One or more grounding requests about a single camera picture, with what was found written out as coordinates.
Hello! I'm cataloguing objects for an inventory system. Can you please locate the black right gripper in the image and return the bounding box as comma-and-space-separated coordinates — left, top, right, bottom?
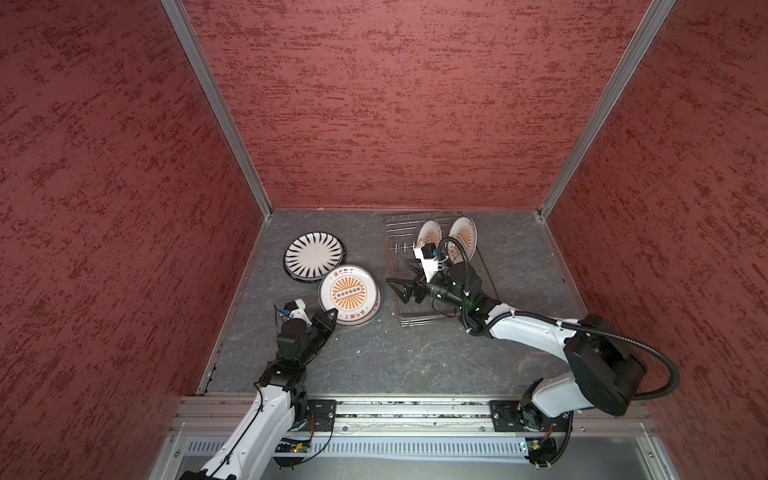
387, 258, 468, 311

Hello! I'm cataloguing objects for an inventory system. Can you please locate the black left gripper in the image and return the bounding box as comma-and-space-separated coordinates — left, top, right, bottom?
298, 307, 338, 366

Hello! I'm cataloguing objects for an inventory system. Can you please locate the white blue striped plate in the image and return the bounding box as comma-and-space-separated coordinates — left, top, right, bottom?
283, 231, 346, 283

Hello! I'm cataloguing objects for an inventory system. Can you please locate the white sunburst plate green rim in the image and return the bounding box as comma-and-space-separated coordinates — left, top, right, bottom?
415, 219, 442, 248

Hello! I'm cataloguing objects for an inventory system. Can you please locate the brown rimmed cream plate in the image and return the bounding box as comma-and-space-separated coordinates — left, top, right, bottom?
283, 252, 346, 283

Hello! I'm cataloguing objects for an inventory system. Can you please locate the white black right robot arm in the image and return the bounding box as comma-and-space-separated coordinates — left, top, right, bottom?
386, 265, 647, 431

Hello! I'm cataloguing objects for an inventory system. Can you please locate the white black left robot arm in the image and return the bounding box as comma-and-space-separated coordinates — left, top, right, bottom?
181, 300, 338, 479

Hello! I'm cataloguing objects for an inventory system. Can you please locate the white rear sunburst plate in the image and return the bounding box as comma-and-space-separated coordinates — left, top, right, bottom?
318, 265, 376, 320

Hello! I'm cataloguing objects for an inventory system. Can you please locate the white plate blue rim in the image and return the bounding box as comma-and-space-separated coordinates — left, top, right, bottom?
447, 216, 478, 264

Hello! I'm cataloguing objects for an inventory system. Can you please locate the left small circuit board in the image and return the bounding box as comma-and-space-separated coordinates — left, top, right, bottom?
273, 438, 313, 464

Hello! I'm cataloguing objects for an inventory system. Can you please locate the small circuit board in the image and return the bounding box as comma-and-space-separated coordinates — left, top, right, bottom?
525, 438, 559, 465
273, 438, 313, 464

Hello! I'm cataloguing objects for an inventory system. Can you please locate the right small circuit board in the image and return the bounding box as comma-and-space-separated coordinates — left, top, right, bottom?
525, 438, 559, 465

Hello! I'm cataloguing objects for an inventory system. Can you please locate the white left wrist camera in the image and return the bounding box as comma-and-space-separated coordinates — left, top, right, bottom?
282, 299, 311, 325

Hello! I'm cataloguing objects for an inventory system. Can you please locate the metal wire dish rack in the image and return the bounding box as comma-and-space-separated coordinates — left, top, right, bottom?
384, 211, 499, 327

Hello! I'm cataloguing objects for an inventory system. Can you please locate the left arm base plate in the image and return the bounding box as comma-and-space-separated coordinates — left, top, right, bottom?
299, 398, 338, 433

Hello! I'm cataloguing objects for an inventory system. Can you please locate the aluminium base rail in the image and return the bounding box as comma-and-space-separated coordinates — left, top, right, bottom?
150, 394, 679, 479

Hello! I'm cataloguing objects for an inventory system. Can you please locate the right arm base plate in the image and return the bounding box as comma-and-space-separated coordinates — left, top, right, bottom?
489, 400, 570, 434

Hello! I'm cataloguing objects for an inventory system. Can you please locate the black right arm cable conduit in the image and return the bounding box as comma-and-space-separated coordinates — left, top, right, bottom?
434, 236, 682, 402

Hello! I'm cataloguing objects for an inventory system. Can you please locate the aluminium right corner post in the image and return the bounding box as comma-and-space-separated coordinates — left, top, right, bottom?
538, 0, 676, 222

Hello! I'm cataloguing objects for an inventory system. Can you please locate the aluminium corner post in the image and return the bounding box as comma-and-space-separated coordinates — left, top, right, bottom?
538, 0, 676, 222
161, 0, 274, 220

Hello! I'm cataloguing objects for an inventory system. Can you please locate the aluminium left corner post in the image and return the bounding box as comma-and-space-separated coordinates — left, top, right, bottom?
161, 0, 274, 220

